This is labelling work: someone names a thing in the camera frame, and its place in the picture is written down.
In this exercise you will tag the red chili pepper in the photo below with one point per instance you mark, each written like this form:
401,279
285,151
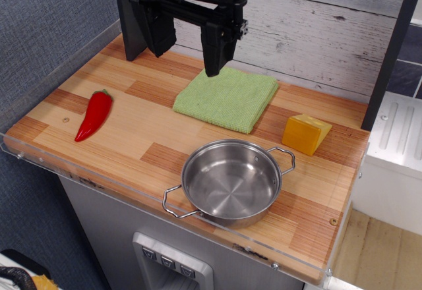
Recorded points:
99,107

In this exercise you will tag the grey toy fridge cabinet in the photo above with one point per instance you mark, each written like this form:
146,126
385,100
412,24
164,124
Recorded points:
110,224

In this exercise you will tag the silver dispenser button panel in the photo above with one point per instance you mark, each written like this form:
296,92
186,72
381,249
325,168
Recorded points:
165,267

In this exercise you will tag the dark vertical post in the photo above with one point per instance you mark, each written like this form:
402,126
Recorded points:
398,35
134,42

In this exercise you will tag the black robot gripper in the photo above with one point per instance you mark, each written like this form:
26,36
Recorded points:
221,21

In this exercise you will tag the dark right vertical post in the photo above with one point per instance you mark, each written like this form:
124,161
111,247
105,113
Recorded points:
398,35

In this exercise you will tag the yellow object at corner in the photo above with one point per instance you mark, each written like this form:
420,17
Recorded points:
44,283

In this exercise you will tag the dark left vertical post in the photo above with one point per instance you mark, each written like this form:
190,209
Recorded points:
134,42

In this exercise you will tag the stainless steel pot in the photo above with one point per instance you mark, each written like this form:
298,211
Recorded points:
232,183

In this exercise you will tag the white toy sink unit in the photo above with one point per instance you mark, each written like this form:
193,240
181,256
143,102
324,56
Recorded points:
388,186

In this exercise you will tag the yellow cheese wedge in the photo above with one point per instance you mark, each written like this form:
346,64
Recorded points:
305,133

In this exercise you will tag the green folded cloth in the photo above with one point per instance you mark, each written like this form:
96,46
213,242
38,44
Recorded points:
233,99

